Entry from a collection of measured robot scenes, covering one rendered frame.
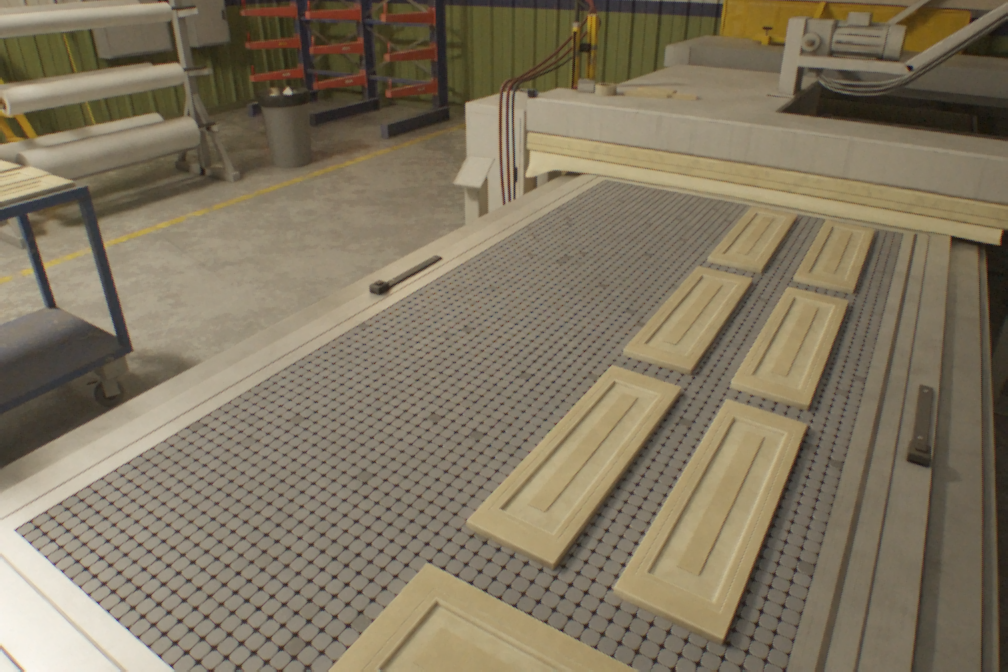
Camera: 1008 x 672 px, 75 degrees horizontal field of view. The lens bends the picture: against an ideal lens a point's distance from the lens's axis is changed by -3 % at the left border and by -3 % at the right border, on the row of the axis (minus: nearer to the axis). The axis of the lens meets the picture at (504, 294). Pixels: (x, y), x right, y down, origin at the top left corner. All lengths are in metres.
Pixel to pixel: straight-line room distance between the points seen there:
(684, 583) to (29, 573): 1.16
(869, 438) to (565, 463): 0.71
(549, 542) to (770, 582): 0.39
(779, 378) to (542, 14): 7.04
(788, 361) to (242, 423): 1.39
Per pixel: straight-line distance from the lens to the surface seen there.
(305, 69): 10.28
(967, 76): 5.38
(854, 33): 3.97
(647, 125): 3.39
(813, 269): 2.56
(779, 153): 3.24
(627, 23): 8.03
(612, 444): 1.54
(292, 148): 7.00
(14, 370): 3.52
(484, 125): 4.29
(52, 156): 6.03
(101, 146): 6.18
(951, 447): 1.88
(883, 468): 1.68
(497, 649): 1.18
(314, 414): 1.69
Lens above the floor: 1.84
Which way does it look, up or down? 27 degrees down
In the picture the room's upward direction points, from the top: straight up
